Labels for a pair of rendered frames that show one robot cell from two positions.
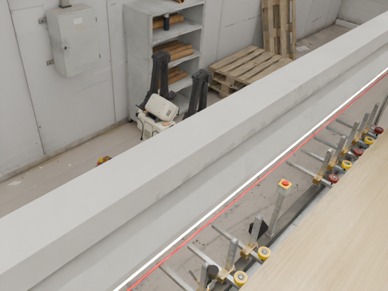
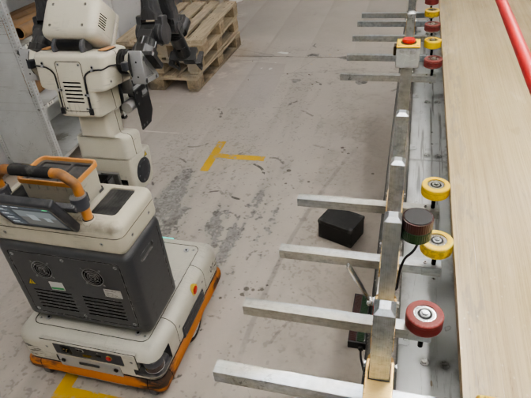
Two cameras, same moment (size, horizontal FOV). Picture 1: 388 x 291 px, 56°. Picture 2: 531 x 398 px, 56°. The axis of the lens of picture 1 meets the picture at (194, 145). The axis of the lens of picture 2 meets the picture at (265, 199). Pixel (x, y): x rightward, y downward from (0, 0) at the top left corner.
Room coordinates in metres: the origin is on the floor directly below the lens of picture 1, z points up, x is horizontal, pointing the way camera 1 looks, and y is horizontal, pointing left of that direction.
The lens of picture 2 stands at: (0.51, 0.39, 1.76)
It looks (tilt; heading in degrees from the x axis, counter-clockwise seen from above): 36 degrees down; 339
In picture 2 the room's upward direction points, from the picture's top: 6 degrees counter-clockwise
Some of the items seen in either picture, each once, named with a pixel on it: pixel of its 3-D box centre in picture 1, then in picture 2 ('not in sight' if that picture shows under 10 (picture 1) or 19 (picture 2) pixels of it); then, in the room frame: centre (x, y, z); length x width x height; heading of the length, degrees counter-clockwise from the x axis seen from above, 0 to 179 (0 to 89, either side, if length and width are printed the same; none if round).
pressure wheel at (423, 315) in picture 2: not in sight; (422, 328); (1.05, -0.16, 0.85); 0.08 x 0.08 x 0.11
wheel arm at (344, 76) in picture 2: (309, 174); (386, 77); (2.32, -0.99, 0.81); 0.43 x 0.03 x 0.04; 50
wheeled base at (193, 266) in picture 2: not in sight; (128, 301); (2.20, 0.43, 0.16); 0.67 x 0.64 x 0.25; 140
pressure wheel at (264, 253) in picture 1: (262, 256); (434, 198); (1.42, -0.50, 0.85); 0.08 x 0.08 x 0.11
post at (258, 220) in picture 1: (253, 240); (396, 182); (1.52, -0.44, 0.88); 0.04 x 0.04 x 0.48; 50
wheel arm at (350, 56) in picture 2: (322, 160); (389, 58); (2.51, -1.14, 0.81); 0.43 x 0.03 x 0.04; 50
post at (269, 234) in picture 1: (275, 214); (401, 127); (1.72, -0.61, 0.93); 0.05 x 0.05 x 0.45; 50
